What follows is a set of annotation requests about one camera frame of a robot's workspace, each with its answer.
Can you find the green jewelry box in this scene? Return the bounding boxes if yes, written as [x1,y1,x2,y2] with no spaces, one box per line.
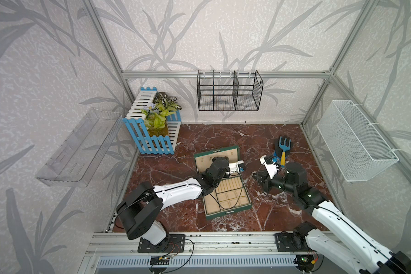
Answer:
[194,146,252,220]

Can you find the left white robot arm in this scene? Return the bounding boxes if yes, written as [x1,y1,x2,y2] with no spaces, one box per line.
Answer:
[116,157,231,246]

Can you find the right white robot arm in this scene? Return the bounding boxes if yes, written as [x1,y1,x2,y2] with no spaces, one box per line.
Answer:
[253,158,411,274]

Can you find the blue garden hand fork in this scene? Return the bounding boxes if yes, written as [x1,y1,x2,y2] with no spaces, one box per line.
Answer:
[279,136,292,167]

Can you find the blue white picket fence planter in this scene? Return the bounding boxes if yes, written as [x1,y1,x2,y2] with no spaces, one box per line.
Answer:
[123,87,182,155]

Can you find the green artificial plant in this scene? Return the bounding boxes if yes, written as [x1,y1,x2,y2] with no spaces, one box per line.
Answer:
[141,92,182,132]

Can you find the white mesh basket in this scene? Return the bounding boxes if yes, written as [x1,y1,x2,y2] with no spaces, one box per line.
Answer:
[317,100,399,182]

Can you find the clear acrylic shelf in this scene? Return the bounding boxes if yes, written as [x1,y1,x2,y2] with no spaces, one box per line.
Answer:
[35,108,123,187]

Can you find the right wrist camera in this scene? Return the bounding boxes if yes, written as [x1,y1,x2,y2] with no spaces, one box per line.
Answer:
[260,155,282,179]

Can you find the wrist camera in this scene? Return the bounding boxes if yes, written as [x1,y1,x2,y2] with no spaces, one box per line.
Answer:
[260,155,282,179]
[228,161,246,175]

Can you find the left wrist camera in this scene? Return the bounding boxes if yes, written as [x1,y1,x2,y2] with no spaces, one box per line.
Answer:
[228,161,246,175]

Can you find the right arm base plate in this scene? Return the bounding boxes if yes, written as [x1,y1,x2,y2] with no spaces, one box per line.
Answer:
[274,231,309,252]

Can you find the black wire basket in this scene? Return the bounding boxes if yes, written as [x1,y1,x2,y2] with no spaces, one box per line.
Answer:
[196,71,264,111]

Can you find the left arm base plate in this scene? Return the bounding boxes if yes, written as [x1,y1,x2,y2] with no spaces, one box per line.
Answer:
[138,234,186,253]

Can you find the aluminium front rail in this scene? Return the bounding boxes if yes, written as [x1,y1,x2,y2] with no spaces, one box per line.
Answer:
[85,231,350,258]

